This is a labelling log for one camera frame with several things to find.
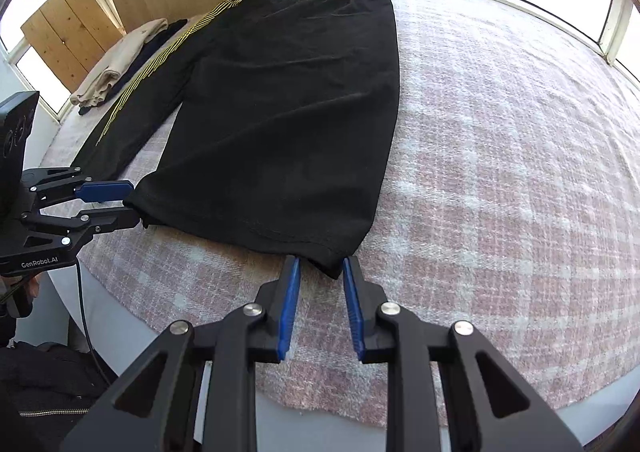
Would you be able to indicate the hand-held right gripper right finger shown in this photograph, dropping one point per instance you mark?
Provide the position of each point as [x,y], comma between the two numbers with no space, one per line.
[352,302]

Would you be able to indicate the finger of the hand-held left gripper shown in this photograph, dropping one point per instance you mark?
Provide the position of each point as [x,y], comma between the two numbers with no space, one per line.
[107,219]
[105,191]

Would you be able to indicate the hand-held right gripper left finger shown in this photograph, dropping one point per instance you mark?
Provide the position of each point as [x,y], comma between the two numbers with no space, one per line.
[289,302]

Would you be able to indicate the black shirt with yellow print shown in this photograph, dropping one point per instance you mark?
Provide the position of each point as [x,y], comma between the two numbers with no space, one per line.
[280,131]

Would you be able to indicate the person's left hand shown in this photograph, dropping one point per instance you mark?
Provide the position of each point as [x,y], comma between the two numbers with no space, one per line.
[34,288]

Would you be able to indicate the small wooden board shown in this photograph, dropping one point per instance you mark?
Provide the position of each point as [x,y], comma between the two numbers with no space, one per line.
[65,31]

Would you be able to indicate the folded beige garment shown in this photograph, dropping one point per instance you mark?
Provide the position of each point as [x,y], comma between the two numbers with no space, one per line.
[125,51]

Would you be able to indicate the person's black jacket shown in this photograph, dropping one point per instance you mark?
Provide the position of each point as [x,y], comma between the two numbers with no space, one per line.
[45,382]

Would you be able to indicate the folded dark navy garment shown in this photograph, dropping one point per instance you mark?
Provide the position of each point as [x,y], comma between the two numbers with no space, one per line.
[172,29]

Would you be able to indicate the pink checked blanket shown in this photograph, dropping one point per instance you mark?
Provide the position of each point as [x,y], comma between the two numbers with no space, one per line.
[500,182]

